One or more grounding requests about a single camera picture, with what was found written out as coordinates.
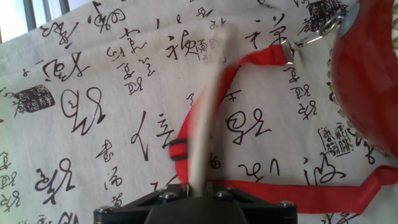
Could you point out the red drum with white head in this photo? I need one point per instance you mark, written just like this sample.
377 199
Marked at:
367 77

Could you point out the light wooden drumstick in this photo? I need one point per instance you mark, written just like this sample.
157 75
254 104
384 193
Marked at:
205 124

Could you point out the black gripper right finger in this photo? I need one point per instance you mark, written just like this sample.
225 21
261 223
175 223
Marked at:
273 214

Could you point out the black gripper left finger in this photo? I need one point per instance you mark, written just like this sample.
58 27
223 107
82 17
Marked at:
118 216

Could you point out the beige calligraphy print cloth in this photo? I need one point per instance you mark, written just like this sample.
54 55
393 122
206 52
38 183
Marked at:
93 140

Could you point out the dark window frame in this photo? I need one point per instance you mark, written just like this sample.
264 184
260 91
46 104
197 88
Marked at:
28 15

